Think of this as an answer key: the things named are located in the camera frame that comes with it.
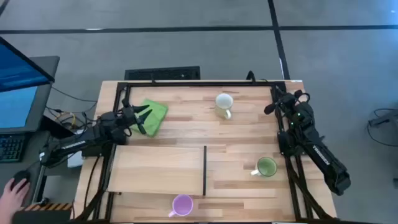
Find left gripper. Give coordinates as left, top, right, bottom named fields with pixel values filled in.
left=119, top=98, right=154, bottom=136

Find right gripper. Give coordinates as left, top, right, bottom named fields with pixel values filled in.
left=263, top=89, right=311, bottom=121

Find large cream white mug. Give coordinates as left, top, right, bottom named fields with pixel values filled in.
left=214, top=92, right=234, bottom=121

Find green mug white handle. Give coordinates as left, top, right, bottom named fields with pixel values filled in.
left=250, top=156, right=278, bottom=178

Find wooden shelf board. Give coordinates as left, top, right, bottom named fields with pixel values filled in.
left=107, top=144, right=206, bottom=197

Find folded green cloth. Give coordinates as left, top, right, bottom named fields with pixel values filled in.
left=129, top=98, right=169, bottom=138

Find white adapter box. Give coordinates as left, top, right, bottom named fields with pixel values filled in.
left=67, top=146, right=85, bottom=169

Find grey computer desk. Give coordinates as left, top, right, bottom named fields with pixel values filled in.
left=0, top=55, right=60, bottom=203

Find grey floor power strip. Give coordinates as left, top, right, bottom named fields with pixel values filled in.
left=368, top=108, right=398, bottom=128

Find small lilac plastic cup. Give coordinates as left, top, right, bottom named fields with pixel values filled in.
left=168, top=194, right=194, bottom=218

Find black operator monitor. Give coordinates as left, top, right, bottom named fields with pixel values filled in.
left=0, top=36, right=56, bottom=93

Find black keyboard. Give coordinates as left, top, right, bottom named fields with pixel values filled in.
left=0, top=133, right=28, bottom=164

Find black computer mouse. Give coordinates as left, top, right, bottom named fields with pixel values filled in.
left=11, top=169, right=32, bottom=191

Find black box hazard stripes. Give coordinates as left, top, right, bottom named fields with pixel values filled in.
left=12, top=202, right=73, bottom=224

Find person's hand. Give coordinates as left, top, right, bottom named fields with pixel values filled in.
left=0, top=179, right=31, bottom=224

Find black metal table frame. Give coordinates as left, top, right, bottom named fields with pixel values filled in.
left=73, top=80, right=340, bottom=224

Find yellow coiled cable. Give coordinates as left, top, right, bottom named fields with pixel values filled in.
left=55, top=111, right=78, bottom=129

